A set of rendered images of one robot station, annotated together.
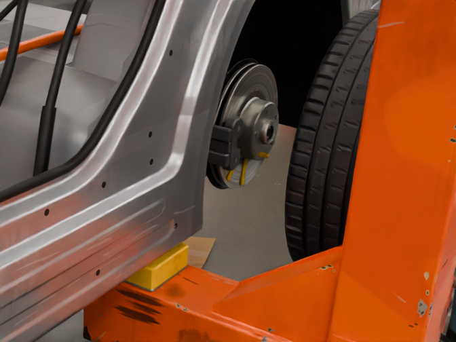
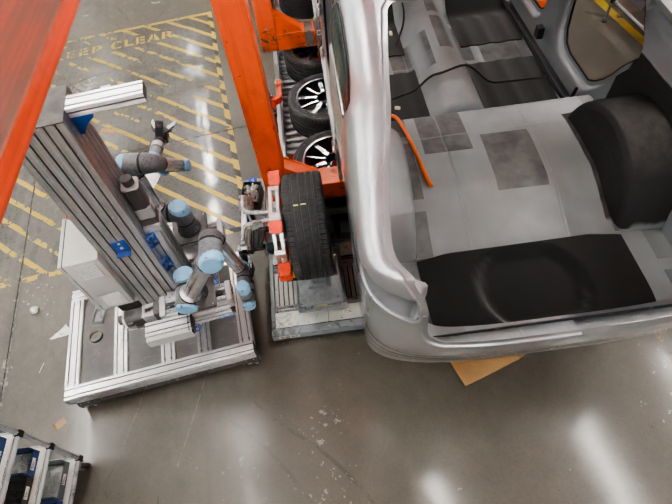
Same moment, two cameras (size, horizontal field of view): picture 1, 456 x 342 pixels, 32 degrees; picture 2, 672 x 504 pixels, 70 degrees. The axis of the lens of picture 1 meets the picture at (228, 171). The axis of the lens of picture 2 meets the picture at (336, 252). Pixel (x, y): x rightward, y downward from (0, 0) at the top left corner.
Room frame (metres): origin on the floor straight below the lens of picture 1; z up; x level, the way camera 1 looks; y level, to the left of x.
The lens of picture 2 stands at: (3.52, -1.08, 3.22)
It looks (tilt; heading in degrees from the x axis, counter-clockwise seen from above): 55 degrees down; 153
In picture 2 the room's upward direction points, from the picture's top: 8 degrees counter-clockwise
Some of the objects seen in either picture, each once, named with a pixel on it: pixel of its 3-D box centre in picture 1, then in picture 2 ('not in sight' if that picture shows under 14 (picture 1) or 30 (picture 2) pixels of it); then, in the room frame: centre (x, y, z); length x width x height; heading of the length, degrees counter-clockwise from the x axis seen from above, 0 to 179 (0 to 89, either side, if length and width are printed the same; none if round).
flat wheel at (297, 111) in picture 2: not in sight; (325, 105); (0.40, 0.59, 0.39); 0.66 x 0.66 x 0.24
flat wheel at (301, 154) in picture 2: not in sight; (335, 167); (1.09, 0.25, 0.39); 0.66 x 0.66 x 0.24
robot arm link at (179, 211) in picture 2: not in sight; (179, 212); (1.34, -1.00, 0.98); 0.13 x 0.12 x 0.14; 56
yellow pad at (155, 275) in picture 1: (143, 258); not in sight; (1.44, 0.15, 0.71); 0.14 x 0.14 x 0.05; 63
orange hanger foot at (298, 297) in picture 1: (216, 289); (323, 174); (1.36, 0.00, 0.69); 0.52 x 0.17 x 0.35; 63
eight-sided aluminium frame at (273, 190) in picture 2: not in sight; (281, 229); (1.73, -0.52, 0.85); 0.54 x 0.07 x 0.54; 153
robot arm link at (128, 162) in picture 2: not in sight; (146, 190); (1.27, -1.10, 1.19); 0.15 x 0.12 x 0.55; 56
